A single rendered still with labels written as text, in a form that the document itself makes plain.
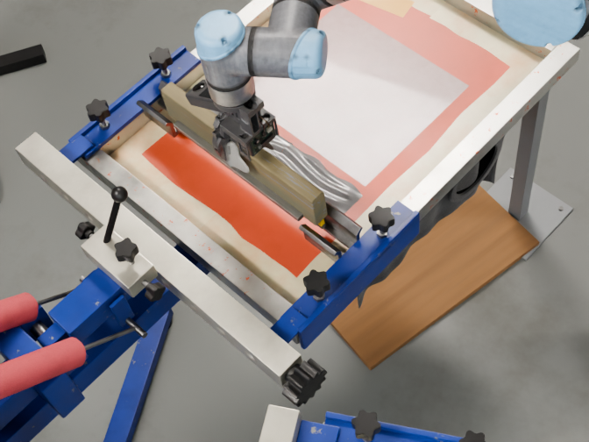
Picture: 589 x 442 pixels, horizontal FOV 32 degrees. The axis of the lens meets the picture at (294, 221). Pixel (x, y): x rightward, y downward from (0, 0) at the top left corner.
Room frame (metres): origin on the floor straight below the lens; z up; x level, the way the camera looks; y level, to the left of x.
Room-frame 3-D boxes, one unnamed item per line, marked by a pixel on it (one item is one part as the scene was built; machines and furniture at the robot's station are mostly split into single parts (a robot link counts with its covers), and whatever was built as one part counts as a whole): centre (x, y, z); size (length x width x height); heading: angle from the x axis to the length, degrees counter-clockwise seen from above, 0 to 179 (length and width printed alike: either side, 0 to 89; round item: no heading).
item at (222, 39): (1.05, 0.05, 1.34); 0.09 x 0.08 x 0.11; 72
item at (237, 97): (1.05, 0.05, 1.27); 0.08 x 0.08 x 0.05
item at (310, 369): (0.64, 0.04, 1.02); 0.07 x 0.06 x 0.07; 127
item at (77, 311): (0.86, 0.35, 1.02); 0.17 x 0.06 x 0.05; 127
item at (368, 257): (0.83, -0.08, 0.98); 0.30 x 0.05 x 0.07; 127
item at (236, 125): (1.04, 0.05, 1.19); 0.09 x 0.08 x 0.12; 37
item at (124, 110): (1.27, 0.25, 0.98); 0.30 x 0.05 x 0.07; 127
